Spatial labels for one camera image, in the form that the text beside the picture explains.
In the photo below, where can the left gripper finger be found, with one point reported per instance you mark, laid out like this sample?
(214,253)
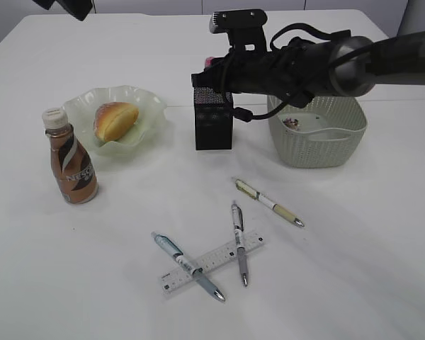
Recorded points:
(45,4)
(79,9)

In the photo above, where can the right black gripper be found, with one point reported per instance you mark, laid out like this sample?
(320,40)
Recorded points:
(293,73)

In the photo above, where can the small paper ball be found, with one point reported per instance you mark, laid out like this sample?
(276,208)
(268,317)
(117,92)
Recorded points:
(292,123)

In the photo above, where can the pink pencil sharpener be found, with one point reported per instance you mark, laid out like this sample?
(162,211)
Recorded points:
(208,62)

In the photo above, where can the orange bread roll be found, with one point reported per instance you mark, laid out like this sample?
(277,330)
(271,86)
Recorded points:
(113,120)

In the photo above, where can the beige and white pen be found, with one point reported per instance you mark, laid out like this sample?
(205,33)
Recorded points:
(270,204)

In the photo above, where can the grey pen with clip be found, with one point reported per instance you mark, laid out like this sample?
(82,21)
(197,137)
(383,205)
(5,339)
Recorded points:
(238,225)

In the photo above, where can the brown coffee bottle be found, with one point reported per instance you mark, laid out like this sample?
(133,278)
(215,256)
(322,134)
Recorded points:
(70,163)

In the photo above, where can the blue-grey pen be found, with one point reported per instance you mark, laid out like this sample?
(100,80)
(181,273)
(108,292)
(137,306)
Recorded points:
(190,270)

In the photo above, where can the white plastic ruler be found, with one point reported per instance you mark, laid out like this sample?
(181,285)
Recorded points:
(209,262)

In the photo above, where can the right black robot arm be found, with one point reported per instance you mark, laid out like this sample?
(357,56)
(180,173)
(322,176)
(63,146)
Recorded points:
(359,64)

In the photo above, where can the grey-green plastic basket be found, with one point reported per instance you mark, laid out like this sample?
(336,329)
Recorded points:
(330,130)

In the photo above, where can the black mesh pen holder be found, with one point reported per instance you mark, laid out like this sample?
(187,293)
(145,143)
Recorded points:
(213,121)

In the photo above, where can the green wavy glass plate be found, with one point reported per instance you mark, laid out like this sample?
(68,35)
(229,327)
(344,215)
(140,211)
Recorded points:
(81,112)

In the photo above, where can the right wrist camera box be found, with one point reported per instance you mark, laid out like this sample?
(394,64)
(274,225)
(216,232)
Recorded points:
(244,29)

